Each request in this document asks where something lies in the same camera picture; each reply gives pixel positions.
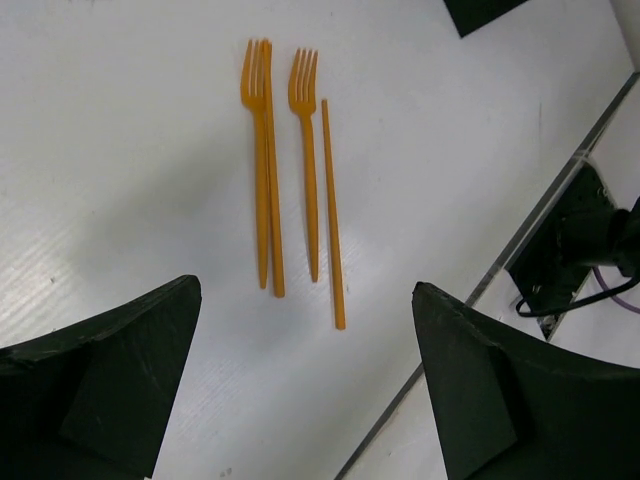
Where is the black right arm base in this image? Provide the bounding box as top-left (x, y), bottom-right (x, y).
top-left (507, 163), bottom-right (639, 340)

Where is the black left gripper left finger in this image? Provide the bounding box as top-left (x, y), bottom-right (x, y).
top-left (1, 275), bottom-right (202, 479)

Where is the orange plastic fork left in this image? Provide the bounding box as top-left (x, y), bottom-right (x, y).
top-left (240, 39), bottom-right (268, 289)

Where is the black utensil caddy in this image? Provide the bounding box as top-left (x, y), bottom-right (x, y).
top-left (444, 0), bottom-right (526, 38)

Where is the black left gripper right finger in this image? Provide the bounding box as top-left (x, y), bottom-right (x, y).
top-left (412, 282), bottom-right (639, 479)

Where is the orange plastic fork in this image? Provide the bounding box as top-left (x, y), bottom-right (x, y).
top-left (288, 48), bottom-right (319, 282)
top-left (240, 39), bottom-right (268, 289)

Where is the orange plastic fork right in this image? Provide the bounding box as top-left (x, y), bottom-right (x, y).
top-left (288, 48), bottom-right (319, 282)

